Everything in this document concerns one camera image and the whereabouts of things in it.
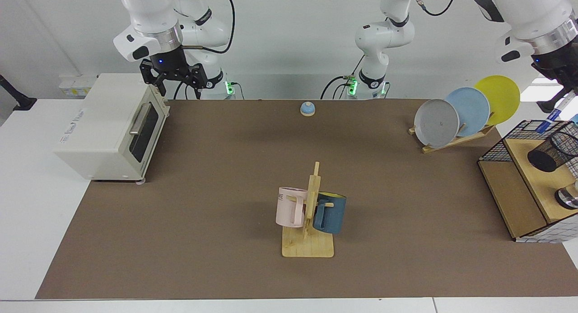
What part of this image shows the light blue plate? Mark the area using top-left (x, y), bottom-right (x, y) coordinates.
top-left (445, 87), bottom-right (490, 137)

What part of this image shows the wire basket with wooden floor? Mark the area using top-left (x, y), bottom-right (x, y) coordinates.
top-left (478, 120), bottom-right (578, 244)

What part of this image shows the brown table cloth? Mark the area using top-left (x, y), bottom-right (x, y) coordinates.
top-left (35, 98), bottom-right (578, 300)

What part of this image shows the yellow plate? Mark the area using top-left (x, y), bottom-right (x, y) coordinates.
top-left (474, 75), bottom-right (521, 126)

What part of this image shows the pale toaster oven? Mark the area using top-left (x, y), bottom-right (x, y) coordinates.
top-left (53, 73), bottom-right (171, 183)

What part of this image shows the wooden cup stand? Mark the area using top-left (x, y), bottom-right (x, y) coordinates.
top-left (282, 162), bottom-right (335, 258)

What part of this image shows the silver round metal object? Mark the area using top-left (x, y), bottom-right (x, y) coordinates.
top-left (555, 180), bottom-right (578, 210)

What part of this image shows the wooden plate rack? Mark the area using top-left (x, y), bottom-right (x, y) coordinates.
top-left (409, 123), bottom-right (496, 154)

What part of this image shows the blue and white marker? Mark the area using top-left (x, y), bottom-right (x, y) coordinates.
top-left (536, 91), bottom-right (576, 134)

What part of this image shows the black mesh pen holder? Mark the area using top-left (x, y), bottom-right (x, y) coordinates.
top-left (527, 131), bottom-right (578, 173)

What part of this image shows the white wall socket strip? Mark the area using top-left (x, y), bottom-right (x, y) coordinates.
top-left (59, 75), bottom-right (98, 98)

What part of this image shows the dark teal mug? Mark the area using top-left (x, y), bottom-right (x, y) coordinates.
top-left (312, 192), bottom-right (347, 234)

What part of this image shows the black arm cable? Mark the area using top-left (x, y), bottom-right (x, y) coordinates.
top-left (409, 0), bottom-right (460, 16)
top-left (181, 0), bottom-right (236, 49)

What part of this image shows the black stand foot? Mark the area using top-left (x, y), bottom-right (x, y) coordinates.
top-left (536, 85), bottom-right (567, 116)
top-left (0, 75), bottom-right (37, 111)

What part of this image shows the grey plate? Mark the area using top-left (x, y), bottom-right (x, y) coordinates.
top-left (414, 99), bottom-right (460, 149)

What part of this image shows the pink mug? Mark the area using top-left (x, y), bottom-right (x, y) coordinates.
top-left (275, 187), bottom-right (308, 228)

